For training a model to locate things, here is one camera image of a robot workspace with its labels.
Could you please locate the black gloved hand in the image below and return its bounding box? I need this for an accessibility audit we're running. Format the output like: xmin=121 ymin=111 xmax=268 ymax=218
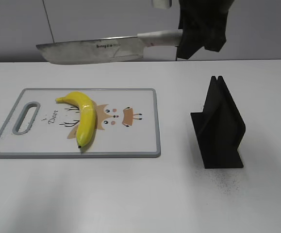
xmin=176 ymin=0 xmax=234 ymax=60

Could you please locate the black knife stand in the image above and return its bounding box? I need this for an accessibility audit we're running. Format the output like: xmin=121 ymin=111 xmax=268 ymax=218
xmin=190 ymin=76 xmax=246 ymax=169

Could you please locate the yellow plastic banana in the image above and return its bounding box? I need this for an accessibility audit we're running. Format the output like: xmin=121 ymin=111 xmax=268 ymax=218
xmin=55 ymin=91 xmax=97 ymax=149

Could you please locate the white-handled kitchen knife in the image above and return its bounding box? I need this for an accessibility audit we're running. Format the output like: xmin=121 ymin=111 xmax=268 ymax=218
xmin=36 ymin=29 xmax=183 ymax=65

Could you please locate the white deer cutting board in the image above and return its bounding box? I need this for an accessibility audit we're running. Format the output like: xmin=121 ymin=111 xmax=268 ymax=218
xmin=0 ymin=88 xmax=161 ymax=158

